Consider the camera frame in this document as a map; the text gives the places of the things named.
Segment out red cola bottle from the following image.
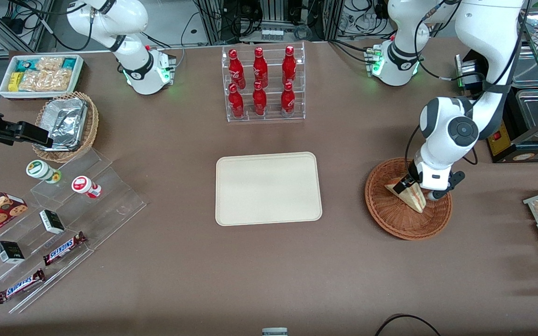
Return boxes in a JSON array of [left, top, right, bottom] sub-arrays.
[[252, 81, 268, 116], [228, 49, 245, 89], [253, 47, 269, 88], [281, 82, 296, 117], [228, 84, 245, 118], [282, 45, 297, 85]]

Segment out clear acrylic bottle rack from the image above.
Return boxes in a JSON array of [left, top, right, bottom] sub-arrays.
[[221, 42, 306, 123]]

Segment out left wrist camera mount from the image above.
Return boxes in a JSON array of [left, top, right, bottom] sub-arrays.
[[430, 171, 465, 201]]

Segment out Snickers chocolate bar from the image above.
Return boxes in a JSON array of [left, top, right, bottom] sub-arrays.
[[43, 232, 87, 266], [0, 269, 46, 304]]

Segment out black box gold lettering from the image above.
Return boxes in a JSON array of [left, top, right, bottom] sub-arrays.
[[0, 241, 25, 264]]

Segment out small clear cookie bag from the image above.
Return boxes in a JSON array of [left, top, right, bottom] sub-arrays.
[[35, 57, 64, 71]]

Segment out light wicker basket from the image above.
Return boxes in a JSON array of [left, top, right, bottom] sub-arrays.
[[32, 92, 99, 163]]

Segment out triangular sandwich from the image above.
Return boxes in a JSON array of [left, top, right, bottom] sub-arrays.
[[385, 176, 426, 214]]

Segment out large clear cookie bag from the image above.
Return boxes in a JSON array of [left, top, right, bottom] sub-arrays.
[[19, 69, 73, 92]]

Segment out red strawberry yogurt cup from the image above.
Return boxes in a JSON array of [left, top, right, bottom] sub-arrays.
[[72, 176, 102, 199]]

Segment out clear acrylic stepped shelf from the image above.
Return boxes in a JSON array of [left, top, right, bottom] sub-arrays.
[[0, 148, 147, 314]]

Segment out black floor cable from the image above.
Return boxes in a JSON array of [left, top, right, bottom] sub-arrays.
[[374, 314, 442, 336]]

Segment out glass food warmer cabinet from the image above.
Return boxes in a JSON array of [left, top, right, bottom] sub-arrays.
[[484, 0, 538, 164]]

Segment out stacked aluminium foil trays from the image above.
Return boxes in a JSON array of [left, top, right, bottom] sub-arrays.
[[40, 98, 88, 151]]

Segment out green sunflower yogurt cup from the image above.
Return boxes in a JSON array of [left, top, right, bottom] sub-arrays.
[[26, 160, 62, 184]]

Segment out equipment rack with cables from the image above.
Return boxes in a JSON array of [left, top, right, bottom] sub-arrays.
[[194, 0, 391, 45]]

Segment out cream plastic tray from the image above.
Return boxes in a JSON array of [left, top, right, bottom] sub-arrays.
[[216, 152, 322, 226]]

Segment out black box white label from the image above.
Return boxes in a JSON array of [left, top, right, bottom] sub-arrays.
[[39, 210, 65, 234]]

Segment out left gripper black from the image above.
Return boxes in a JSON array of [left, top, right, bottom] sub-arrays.
[[397, 161, 423, 193]]

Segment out black controller box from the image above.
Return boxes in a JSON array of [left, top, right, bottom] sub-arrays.
[[455, 51, 485, 95]]

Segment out white plastic snack bin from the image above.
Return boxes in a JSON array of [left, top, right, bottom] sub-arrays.
[[0, 55, 84, 100]]

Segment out brown wicker basket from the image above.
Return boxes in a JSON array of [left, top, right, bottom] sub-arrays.
[[365, 158, 453, 241]]

